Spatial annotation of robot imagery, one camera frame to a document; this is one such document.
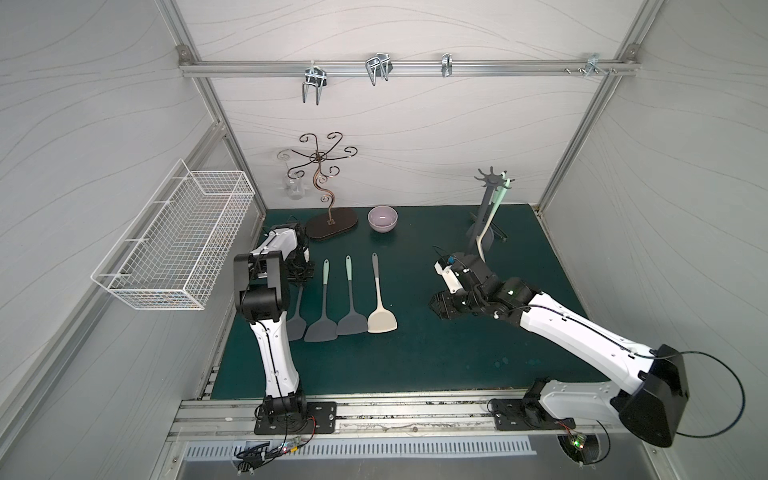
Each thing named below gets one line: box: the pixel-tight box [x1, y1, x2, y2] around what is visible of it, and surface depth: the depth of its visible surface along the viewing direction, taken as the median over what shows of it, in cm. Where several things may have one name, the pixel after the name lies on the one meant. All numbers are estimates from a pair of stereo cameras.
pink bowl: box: [368, 205, 399, 234], surface depth 113 cm
